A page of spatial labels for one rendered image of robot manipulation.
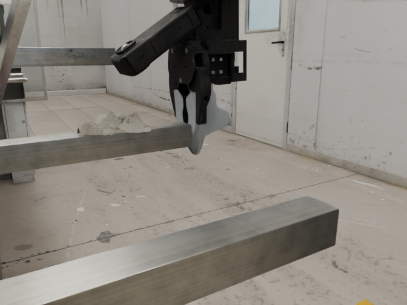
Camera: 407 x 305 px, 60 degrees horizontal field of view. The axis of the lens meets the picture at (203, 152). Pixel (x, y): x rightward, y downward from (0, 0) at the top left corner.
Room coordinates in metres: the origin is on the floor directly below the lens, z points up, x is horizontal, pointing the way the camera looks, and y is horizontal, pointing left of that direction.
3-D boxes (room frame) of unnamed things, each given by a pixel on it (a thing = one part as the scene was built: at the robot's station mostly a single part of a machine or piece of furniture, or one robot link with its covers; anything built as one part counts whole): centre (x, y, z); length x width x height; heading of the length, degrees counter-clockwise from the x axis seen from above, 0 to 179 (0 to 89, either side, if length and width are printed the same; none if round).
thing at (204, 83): (0.45, 0.01, 0.91); 0.05 x 0.02 x 0.09; 30
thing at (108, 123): (0.42, 0.11, 0.87); 0.09 x 0.07 x 0.02; 121
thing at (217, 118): (0.47, -0.01, 0.86); 0.06 x 0.03 x 0.09; 121
